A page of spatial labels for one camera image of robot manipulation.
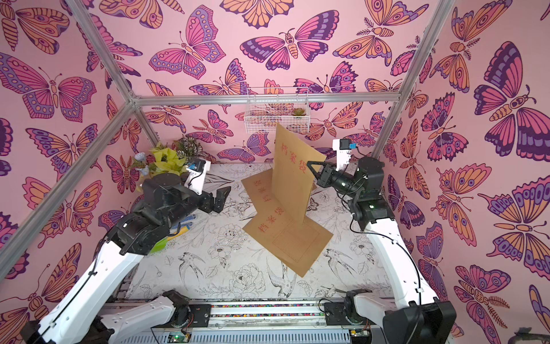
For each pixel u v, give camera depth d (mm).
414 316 365
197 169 516
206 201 556
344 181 581
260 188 1105
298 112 920
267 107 976
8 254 498
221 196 565
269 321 730
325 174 583
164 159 908
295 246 898
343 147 583
